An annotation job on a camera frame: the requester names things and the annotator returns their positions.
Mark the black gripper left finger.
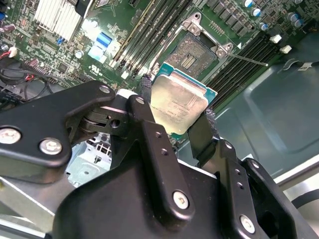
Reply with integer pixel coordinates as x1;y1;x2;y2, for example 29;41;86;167
0;73;197;226

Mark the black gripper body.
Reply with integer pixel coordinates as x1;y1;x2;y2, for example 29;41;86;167
52;135;234;239

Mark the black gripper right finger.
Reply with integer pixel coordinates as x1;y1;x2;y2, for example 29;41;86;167
189;109;299;239

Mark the metal CPU socket cover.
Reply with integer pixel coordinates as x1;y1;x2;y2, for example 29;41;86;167
115;87;138;98

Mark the silver-topped CPU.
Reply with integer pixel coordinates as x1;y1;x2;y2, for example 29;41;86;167
149;62;218;137

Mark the metal locking lever wire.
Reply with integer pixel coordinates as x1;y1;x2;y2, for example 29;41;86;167
227;51;270;67
149;24;185;75

